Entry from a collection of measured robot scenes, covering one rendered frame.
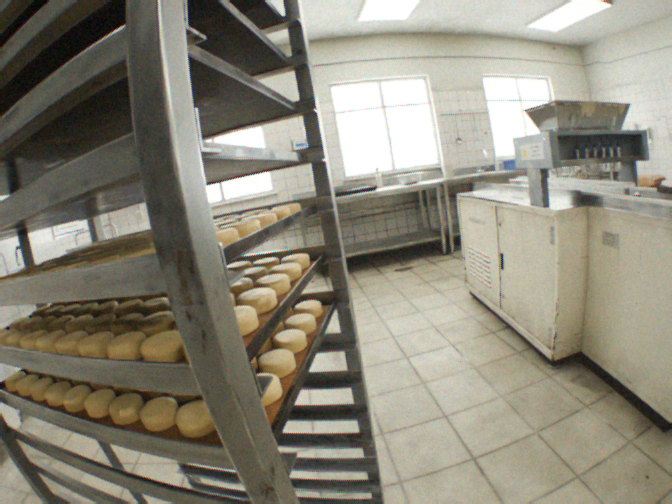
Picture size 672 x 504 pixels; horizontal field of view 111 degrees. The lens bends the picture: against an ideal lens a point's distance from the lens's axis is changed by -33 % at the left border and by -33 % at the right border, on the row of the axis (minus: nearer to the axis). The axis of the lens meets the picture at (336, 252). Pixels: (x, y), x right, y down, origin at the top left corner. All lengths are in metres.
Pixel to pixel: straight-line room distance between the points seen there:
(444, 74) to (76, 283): 5.07
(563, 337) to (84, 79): 1.88
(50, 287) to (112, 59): 0.22
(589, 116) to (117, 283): 1.83
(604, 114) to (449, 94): 3.48
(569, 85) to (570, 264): 5.20
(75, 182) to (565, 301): 1.75
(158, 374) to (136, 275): 0.09
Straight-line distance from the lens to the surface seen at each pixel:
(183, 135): 0.22
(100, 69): 0.31
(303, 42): 0.68
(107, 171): 0.29
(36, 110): 0.38
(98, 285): 0.32
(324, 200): 0.63
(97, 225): 0.96
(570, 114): 1.75
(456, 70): 5.30
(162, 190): 0.21
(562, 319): 1.80
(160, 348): 0.35
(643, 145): 2.06
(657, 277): 1.49
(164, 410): 0.43
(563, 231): 1.65
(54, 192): 0.35
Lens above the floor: 1.09
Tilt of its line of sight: 12 degrees down
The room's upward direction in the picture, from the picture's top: 10 degrees counter-clockwise
